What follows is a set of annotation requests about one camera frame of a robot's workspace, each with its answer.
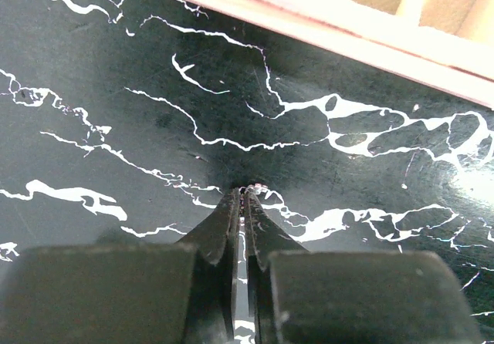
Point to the pink jewelry box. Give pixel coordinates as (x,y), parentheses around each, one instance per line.
(445,44)

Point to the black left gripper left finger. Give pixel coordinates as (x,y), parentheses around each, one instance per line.
(120,292)

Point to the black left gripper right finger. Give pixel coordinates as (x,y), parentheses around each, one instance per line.
(299,296)

